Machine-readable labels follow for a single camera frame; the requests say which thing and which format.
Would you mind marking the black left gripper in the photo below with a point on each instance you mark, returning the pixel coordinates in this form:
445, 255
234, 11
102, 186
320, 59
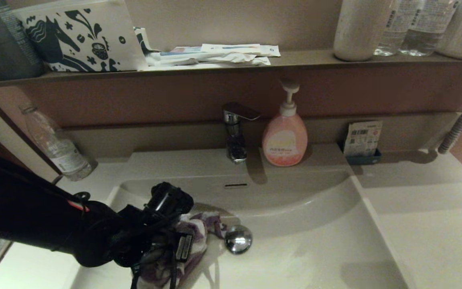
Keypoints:
142, 233

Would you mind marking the purple white striped towel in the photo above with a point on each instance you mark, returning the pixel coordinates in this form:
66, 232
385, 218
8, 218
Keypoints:
199, 233

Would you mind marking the chrome sink faucet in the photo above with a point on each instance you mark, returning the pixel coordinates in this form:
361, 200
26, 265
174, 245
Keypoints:
235, 140

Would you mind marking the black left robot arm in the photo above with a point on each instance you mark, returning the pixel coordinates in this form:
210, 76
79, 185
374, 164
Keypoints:
26, 208

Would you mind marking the white sink basin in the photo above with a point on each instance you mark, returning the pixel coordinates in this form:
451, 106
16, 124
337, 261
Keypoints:
315, 241

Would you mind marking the chrome drain stopper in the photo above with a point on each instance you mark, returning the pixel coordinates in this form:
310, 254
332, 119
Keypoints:
238, 239

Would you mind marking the clear plastic bottle without cap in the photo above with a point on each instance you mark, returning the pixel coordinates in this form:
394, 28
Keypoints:
64, 156

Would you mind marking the pink soap pump bottle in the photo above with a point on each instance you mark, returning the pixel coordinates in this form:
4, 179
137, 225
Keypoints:
284, 140

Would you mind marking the blue white toothbrush packet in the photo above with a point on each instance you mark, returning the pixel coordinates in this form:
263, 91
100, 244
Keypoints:
183, 51

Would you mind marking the white pouch with horse print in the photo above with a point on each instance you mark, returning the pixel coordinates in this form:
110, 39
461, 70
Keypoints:
126, 40

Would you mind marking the crumpled white plastic wrapper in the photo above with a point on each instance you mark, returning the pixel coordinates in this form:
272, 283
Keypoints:
231, 60

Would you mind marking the dark blue soap tray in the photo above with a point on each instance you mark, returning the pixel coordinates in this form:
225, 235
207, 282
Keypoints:
360, 160

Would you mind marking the white printed sachet packet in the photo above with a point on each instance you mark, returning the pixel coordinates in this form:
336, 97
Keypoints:
361, 139

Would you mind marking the white smooth cylindrical container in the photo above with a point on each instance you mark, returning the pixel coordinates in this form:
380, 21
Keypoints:
358, 32

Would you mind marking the clear labelled water bottle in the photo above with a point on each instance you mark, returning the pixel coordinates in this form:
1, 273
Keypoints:
393, 40
423, 36

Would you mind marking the brown wall shelf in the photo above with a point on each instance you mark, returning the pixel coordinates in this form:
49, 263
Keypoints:
303, 60

